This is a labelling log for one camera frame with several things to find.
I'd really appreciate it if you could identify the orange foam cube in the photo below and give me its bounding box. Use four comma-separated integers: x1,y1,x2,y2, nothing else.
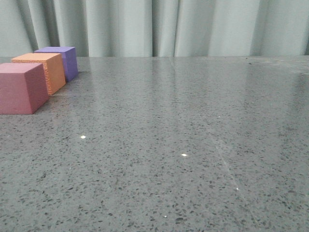
11,53,66,95

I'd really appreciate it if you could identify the pale grey-green curtain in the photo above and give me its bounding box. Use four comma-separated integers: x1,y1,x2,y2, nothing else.
0,0,309,57

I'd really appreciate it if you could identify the purple foam cube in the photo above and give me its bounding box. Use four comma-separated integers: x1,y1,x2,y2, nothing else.
34,46,78,82

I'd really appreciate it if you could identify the pink foam cube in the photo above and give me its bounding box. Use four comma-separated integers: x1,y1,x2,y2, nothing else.
0,63,49,115

